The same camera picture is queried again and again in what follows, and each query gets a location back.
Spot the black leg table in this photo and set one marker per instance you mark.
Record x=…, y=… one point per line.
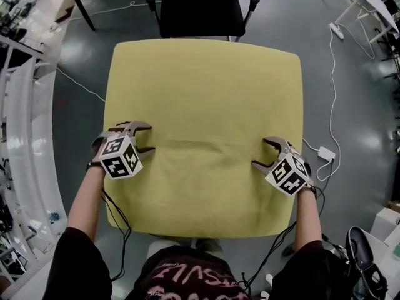
x=82, y=5

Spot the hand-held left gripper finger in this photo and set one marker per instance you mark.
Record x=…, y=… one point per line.
x=140, y=125
x=144, y=153

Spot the person's left forearm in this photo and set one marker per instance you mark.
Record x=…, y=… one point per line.
x=86, y=202

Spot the white curved workbench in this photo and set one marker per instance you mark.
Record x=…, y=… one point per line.
x=28, y=136

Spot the white power adapter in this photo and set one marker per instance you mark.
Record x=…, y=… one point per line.
x=326, y=152

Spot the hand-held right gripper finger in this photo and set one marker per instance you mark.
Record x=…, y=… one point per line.
x=265, y=169
x=275, y=142

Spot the white box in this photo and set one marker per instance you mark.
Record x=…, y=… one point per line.
x=382, y=222

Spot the white power strip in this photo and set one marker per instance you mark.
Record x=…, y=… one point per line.
x=337, y=31

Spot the brown cardboard box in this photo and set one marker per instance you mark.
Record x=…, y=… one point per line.
x=394, y=205

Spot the white frame table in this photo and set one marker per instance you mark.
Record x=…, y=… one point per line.
x=372, y=2

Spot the person's black printed shirt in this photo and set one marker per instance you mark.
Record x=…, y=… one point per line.
x=187, y=277

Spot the black office chair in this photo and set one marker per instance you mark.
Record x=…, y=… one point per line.
x=201, y=8

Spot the yellow-green tablecloth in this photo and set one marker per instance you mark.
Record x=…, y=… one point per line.
x=203, y=105

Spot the person's right forearm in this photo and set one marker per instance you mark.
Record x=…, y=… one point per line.
x=307, y=220

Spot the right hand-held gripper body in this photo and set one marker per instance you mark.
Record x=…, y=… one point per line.
x=289, y=175

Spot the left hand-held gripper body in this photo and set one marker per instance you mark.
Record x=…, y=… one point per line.
x=120, y=158

